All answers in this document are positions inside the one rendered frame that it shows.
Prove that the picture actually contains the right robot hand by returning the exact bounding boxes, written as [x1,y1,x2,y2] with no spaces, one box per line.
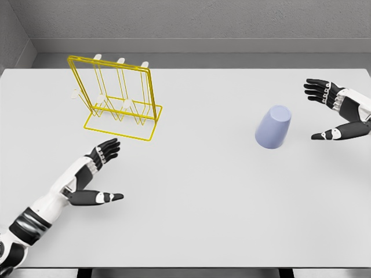
[303,78,371,141]

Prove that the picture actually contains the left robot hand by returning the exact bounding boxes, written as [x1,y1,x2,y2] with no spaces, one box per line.
[48,138,125,207]

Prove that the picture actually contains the lavender cup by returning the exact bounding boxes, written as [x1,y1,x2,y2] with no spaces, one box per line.
[254,104,292,150]

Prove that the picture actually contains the yellow wire cup holder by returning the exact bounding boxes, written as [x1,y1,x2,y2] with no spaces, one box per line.
[67,53,163,142]

